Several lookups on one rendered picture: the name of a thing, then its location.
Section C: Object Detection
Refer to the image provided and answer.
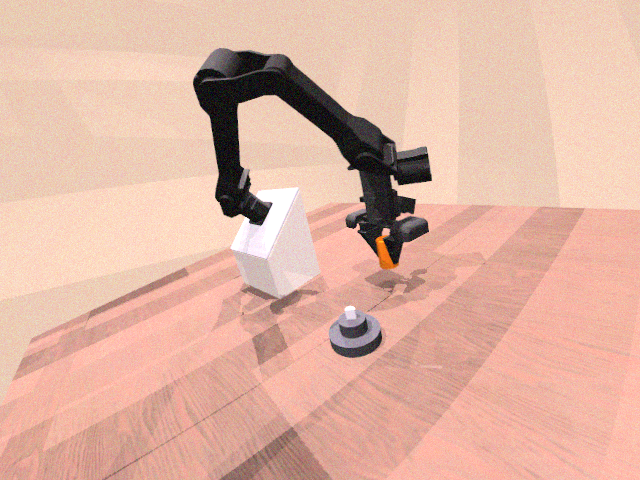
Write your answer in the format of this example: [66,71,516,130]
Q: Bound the orange knob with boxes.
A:
[376,235,399,270]

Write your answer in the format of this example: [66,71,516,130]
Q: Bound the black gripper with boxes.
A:
[345,187,429,265]

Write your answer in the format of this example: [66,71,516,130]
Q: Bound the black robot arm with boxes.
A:
[193,48,432,226]

